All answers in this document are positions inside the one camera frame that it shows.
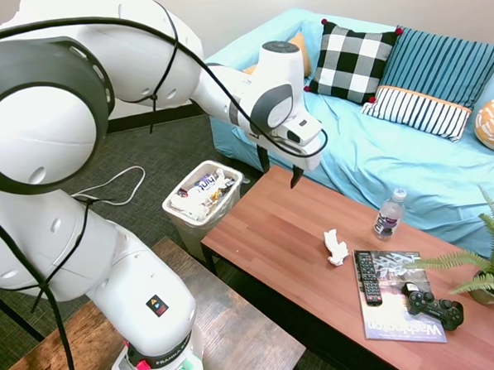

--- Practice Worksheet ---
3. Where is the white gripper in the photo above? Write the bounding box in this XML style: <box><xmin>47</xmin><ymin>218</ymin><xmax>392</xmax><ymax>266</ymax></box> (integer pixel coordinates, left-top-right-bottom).
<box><xmin>250</xmin><ymin>125</ymin><xmax>326</xmax><ymax>192</ymax></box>

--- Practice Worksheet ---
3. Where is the white tissue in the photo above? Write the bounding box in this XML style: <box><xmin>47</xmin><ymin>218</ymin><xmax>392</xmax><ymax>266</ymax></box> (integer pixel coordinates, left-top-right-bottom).
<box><xmin>322</xmin><ymin>228</ymin><xmax>351</xmax><ymax>268</ymax></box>

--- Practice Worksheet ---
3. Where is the crumpled white trash paper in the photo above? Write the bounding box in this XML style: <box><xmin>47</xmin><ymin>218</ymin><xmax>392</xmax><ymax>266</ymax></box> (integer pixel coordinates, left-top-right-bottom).
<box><xmin>170</xmin><ymin>190</ymin><xmax>211</xmax><ymax>223</ymax></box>

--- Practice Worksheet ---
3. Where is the white trash bin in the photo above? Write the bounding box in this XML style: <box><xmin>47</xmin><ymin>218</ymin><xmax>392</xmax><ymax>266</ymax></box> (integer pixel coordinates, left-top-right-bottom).
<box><xmin>159</xmin><ymin>158</ymin><xmax>248</xmax><ymax>265</ymax></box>

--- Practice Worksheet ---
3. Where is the reddish wooden coffee table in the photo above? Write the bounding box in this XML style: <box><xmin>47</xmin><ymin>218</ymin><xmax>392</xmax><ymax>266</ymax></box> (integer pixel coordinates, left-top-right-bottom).
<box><xmin>195</xmin><ymin>153</ymin><xmax>494</xmax><ymax>370</ymax></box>

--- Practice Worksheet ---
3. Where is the hint label bottle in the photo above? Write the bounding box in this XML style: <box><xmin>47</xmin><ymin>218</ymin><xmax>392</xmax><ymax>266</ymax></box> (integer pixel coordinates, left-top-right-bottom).
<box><xmin>186</xmin><ymin>169</ymin><xmax>228</xmax><ymax>197</ymax></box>

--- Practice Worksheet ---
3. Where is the sofa with light blue cover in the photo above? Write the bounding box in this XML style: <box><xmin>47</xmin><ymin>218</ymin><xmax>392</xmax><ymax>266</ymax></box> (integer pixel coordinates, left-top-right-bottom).
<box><xmin>203</xmin><ymin>0</ymin><xmax>494</xmax><ymax>275</ymax></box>

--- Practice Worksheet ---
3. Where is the plain yellow pillow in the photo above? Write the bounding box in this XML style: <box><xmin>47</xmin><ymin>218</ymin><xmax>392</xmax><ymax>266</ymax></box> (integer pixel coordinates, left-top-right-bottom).
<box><xmin>241</xmin><ymin>31</ymin><xmax>313</xmax><ymax>81</ymax></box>

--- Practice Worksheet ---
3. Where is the clear plastic water bottle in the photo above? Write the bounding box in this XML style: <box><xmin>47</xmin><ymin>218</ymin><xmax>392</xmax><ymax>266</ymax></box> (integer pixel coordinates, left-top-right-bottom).
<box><xmin>370</xmin><ymin>187</ymin><xmax>409</xmax><ymax>242</ymax></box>

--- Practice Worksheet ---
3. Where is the black white checkered pillow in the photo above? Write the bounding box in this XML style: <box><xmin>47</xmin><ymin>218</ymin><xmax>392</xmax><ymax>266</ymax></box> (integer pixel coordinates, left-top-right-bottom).
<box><xmin>300</xmin><ymin>13</ymin><xmax>407</xmax><ymax>108</ymax></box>

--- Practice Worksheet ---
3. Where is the black remote control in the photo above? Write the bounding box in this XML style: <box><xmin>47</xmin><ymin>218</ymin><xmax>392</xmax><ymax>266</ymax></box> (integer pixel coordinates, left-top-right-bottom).
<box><xmin>353</xmin><ymin>250</ymin><xmax>385</xmax><ymax>309</ymax></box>

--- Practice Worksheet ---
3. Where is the white navy striped pillow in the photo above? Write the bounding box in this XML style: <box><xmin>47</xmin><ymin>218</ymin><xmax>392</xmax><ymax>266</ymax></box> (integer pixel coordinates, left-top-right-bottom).
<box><xmin>358</xmin><ymin>79</ymin><xmax>474</xmax><ymax>148</ymax></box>

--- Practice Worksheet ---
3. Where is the rustic wooden robot table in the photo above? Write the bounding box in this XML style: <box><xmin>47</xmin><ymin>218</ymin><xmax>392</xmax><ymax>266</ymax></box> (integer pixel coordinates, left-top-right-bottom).
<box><xmin>0</xmin><ymin>229</ymin><xmax>308</xmax><ymax>370</ymax></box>

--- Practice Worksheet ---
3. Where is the small black box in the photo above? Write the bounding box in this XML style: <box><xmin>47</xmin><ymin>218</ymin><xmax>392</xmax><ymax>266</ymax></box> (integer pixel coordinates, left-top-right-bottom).
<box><xmin>400</xmin><ymin>281</ymin><xmax>420</xmax><ymax>300</ymax></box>

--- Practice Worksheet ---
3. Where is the blue striped pillow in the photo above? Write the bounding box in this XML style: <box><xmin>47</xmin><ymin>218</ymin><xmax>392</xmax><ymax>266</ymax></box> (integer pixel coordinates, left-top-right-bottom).
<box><xmin>377</xmin><ymin>22</ymin><xmax>494</xmax><ymax>115</ymax></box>

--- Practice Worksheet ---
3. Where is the Washington magazine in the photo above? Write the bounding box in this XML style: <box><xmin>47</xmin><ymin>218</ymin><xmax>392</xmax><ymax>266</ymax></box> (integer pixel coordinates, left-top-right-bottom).
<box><xmin>353</xmin><ymin>244</ymin><xmax>449</xmax><ymax>349</ymax></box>

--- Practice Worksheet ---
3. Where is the black game controller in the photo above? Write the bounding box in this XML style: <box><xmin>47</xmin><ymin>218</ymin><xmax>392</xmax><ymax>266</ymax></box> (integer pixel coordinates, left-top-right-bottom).
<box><xmin>403</xmin><ymin>287</ymin><xmax>466</xmax><ymax>334</ymax></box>

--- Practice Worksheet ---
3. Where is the potted green fern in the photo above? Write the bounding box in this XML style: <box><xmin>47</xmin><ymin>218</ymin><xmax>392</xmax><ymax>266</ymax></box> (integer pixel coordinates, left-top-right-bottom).
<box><xmin>400</xmin><ymin>184</ymin><xmax>494</xmax><ymax>310</ymax></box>

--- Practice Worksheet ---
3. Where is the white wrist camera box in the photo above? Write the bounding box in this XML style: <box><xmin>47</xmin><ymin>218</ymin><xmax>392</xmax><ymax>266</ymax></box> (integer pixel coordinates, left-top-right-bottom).
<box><xmin>282</xmin><ymin>113</ymin><xmax>325</xmax><ymax>147</ymax></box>

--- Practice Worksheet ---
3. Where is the white floor cable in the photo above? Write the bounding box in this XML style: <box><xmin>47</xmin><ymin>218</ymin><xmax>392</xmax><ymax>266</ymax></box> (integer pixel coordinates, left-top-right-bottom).
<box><xmin>70</xmin><ymin>165</ymin><xmax>149</xmax><ymax>210</ymax></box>

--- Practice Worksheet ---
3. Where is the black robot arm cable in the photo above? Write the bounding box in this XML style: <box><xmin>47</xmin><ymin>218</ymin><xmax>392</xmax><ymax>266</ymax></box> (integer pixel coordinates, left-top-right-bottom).
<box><xmin>0</xmin><ymin>0</ymin><xmax>341</xmax><ymax>370</ymax></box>

